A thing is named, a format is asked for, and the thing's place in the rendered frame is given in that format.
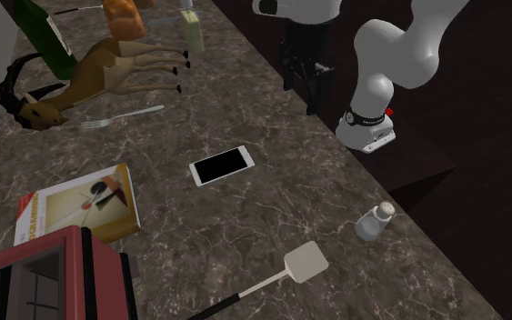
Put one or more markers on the red toaster oven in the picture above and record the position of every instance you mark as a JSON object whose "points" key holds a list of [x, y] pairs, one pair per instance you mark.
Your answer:
{"points": [[74, 274]]}

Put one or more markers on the brown bread loaf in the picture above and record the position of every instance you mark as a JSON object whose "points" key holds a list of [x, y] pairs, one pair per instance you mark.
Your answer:
{"points": [[124, 20]]}

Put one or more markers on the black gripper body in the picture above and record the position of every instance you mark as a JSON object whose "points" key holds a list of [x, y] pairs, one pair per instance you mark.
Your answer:
{"points": [[304, 40]]}

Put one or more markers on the pale yellow bottle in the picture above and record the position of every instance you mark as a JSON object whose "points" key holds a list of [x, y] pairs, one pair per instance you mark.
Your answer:
{"points": [[192, 31]]}

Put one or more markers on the yellow and white book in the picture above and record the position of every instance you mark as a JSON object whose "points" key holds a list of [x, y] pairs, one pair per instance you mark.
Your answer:
{"points": [[80, 206]]}

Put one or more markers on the brown antelope figure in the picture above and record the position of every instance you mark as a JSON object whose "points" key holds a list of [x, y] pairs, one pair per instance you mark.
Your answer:
{"points": [[100, 71]]}

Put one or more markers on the white smartphone with black screen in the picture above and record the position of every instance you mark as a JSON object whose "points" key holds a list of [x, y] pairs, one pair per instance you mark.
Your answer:
{"points": [[221, 166]]}

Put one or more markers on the glass salt shaker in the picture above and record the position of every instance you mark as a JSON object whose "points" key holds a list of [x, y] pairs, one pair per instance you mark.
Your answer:
{"points": [[371, 224]]}

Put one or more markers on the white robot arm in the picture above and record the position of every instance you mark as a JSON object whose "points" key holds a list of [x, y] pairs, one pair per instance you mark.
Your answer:
{"points": [[382, 53]]}

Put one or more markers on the dark robot stand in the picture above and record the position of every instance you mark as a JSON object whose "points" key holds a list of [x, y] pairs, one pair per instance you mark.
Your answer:
{"points": [[415, 173]]}

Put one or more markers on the silver fork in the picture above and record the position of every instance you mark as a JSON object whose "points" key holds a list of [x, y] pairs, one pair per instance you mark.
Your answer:
{"points": [[127, 114]]}

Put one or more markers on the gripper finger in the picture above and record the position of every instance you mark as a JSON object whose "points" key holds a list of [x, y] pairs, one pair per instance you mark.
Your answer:
{"points": [[289, 71], [320, 88]]}

